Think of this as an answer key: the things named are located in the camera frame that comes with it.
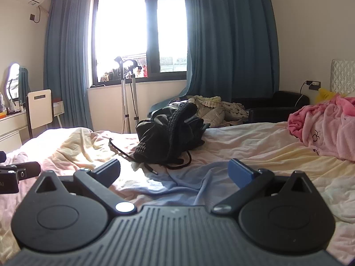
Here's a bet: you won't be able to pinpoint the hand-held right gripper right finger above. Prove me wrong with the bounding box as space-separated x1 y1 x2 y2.
213 158 318 214

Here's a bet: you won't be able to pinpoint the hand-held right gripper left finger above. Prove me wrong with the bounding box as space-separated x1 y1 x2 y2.
35 159 136 215

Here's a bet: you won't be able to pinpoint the black drawstring pants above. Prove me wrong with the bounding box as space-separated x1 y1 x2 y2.
109 102 206 176

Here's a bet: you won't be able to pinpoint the beige clothes pile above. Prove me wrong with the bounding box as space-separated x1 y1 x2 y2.
186 95 249 128

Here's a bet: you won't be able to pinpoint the white dressing desk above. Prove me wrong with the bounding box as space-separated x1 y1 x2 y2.
0 100 66 151

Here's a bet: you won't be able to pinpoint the white chair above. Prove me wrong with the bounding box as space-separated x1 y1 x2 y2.
26 89 54 139

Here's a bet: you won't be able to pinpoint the wavy lit mirror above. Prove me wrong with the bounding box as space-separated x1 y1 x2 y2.
6 63 21 100

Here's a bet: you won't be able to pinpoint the black sofa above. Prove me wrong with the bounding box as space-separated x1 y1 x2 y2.
231 90 310 124

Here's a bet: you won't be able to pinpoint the garment steamer stand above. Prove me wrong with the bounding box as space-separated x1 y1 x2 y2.
113 56 143 134

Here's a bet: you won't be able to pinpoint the pink fleece blanket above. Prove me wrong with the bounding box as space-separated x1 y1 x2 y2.
288 94 355 162

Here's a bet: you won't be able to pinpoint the yellow plush toy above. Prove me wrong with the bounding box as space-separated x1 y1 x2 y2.
316 88 339 103

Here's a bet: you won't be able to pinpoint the narrow blue curtain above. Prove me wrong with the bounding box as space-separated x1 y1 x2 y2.
43 0 93 131

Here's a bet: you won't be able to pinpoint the wide blue curtain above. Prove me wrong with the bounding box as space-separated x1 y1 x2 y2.
183 0 280 104

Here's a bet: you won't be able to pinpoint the dark framed window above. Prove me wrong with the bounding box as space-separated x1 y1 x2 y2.
89 0 189 88

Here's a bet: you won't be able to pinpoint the white quilted headboard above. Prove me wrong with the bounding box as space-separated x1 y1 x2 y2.
330 59 355 95

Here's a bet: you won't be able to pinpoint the charger cable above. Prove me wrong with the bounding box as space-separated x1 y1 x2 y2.
294 81 308 107

